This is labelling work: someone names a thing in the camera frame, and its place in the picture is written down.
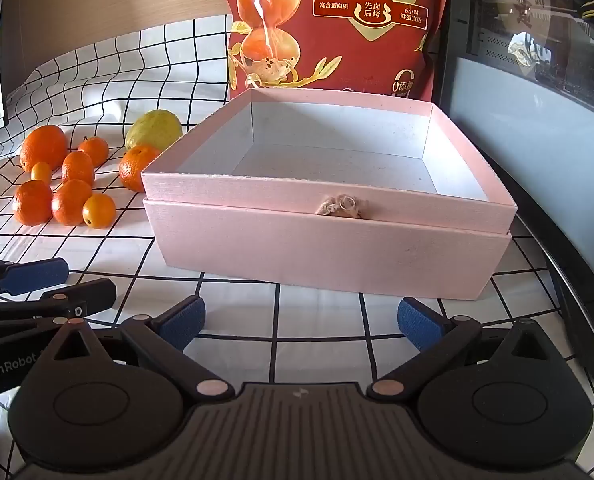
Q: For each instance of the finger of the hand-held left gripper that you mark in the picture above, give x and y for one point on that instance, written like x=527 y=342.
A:
x=37 y=274
x=77 y=297

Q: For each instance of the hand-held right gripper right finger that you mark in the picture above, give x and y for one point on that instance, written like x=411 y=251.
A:
x=419 y=325

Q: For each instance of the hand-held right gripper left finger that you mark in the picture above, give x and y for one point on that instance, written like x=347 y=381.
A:
x=184 y=322

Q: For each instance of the small kumquat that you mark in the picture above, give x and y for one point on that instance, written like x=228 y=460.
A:
x=41 y=172
x=98 y=211

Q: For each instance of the pink cardboard box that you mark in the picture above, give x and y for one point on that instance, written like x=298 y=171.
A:
x=327 y=255

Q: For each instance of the large orange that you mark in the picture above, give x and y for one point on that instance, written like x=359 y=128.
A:
x=42 y=147

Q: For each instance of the small tangerine with stem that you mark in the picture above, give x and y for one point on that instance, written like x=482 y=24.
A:
x=94 y=152

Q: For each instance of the yellow-green guava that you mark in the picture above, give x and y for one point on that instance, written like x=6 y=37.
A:
x=153 y=129

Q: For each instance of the white checkered tablecloth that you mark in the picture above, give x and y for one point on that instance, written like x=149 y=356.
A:
x=127 y=260

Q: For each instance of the red orange-print gift box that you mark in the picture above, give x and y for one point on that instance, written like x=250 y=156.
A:
x=327 y=50

